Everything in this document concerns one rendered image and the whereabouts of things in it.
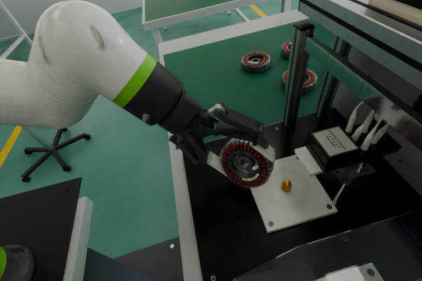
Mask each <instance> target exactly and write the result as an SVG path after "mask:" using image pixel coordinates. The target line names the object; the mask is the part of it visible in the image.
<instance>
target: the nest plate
mask: <svg viewBox="0 0 422 281"><path fill-rule="evenodd" d="M284 180H289V181H291V183H292V185H291V190H290V191H288V192H285V191H283V190H282V183H283V181H284ZM250 189H251V192H252V195H253V197H254V200H255V202H256V204H257V208H258V210H259V212H260V215H261V218H262V221H263V223H264V225H265V228H266V231H267V233H271V232H274V231H278V230H282V229H284V228H288V227H291V226H295V225H298V224H301V223H305V222H307V221H311V220H315V219H318V218H321V217H324V216H328V215H332V214H335V213H337V211H338V210H337V208H336V207H335V206H334V205H332V200H331V199H330V198H329V196H328V194H327V193H326V191H325V190H324V188H323V187H322V185H321V184H320V182H319V180H318V179H317V177H316V176H315V175H314V176H310V177H309V175H308V173H307V172H306V170H305V168H304V167H303V165H302V163H301V162H300V160H299V159H298V157H297V156H296V155H293V156H289V157H284V158H282V159H278V160H275V162H274V168H273V171H272V173H271V175H270V177H269V179H268V181H267V182H266V183H265V184H263V185H262V186H259V187H255V188H253V187H251V188H250Z"/></svg>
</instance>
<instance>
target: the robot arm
mask: <svg viewBox="0 0 422 281"><path fill-rule="evenodd" d="M99 94H100V95H101V96H103V97H105V98H107V99H109V100H110V101H111V102H114V103H115V104H116V105H118V106H120V107H121V108H123V109H124V110H126V111H128V112H129V113H130V114H132V115H134V116H135V117H137V118H138V119H140V120H142V121H143V122H145V123H146V124H148V125H150V126H151V125H156V124H158V125H159V126H160V127H162V128H164V129H165V130H167V131H168V132H170V133H171V135H170V138H169V141H170V142H172V143H174V144H175V145H177V146H178V147H179V148H180V149H181V151H182V152H183V153H184V154H185V155H186V156H187V157H188V158H189V159H190V160H191V161H192V162H193V163H194V164H198V163H199V162H201V163H206V164H208V165H209V166H210V167H212V168H215V169H216V170H218V171H219V172H221V173H222V174H224V175H226V173H225V172H224V170H223V169H222V166H221V165H220V163H221V162H220V157H219V156H217V155H216V154H214V153H213V152H212V151H210V152H208V150H207V149H206V147H205V144H204V142H203V139H204V138H205V137H206V136H210V135H215V136H219V135H224V136H227V137H233V138H236V139H240V140H244V141H248V142H251V143H250V146H251V147H253V148H254V149H255V150H257V151H258V152H259V153H261V154H262V155H263V156H264V157H266V158H267V159H269V160H270V161H271V162H275V149H274V148H272V147H271V146H270V145H269V142H268V140H267V139H266V138H264V137H263V136H264V124H263V123H262V122H259V121H257V120H254V119H252V118H250V117H248V116H246V115H244V114H241V113H239V112H237V111H235V110H232V109H230V108H228V107H227V106H226V105H225V104H223V103H222V102H221V101H216V103H215V106H214V107H212V108H211V109H205V108H203V107H202V106H201V105H200V104H199V102H198V100H197V99H196V98H195V97H193V96H192V95H190V94H189V93H188V92H187V91H186V90H184V89H183V82H182V81H181V80H180V79H179V78H178V77H176V76H175V75H174V74H172V72H170V71H169V70H168V69H167V68H165V67H164V66H163V65H162V64H161V63H159V62H158V61H157V60H155V59H154V58H153V57H152V56H151V55H150V54H148V53H147V52H146V51H144V50H143V49H142V48H141V47H140V46H139V45H138V44H137V43H136V42H135V41H134V40H133V39H132V38H131V37H130V36H129V35H128V34H127V33H126V31H125V30H124V29H123V28H122V26H121V25H120V24H119V23H118V22H117V20H116V19H115V18H114V17H113V16H112V15H111V14H110V13H108V12H107V11H106V10H105V9H102V8H101V7H99V6H97V5H95V4H92V3H89V2H86V1H79V0H68V1H62V2H59V3H56V4H54V5H52V6H50V7H49V8H48V9H47V10H46V11H45V12H44V13H43V14H42V15H41V16H40V18H39V20H38V22H37V25H36V30H35V36H34V39H33V44H32V47H31V51H30V54H29V57H28V61H27V62H25V61H16V60H7V59H2V58H0V124H4V125H18V126H24V127H36V128H42V129H64V128H67V127H70V126H73V125H75V124H76V123H77V122H78V121H80V120H82V119H83V118H84V117H85V116H86V115H87V113H88V111H89V109H90V108H91V106H92V104H93V103H94V101H95V99H96V98H97V97H98V95H99ZM214 123H216V124H217V127H216V129H214V125H215V124H214ZM226 176H227V175H226ZM34 267H35V261H34V257H33V254H32V252H31V251H30V250H29V249H27V248H26V247H23V246H21V245H6V246H4V247H0V281H31V278H32V276H33V271H34Z"/></svg>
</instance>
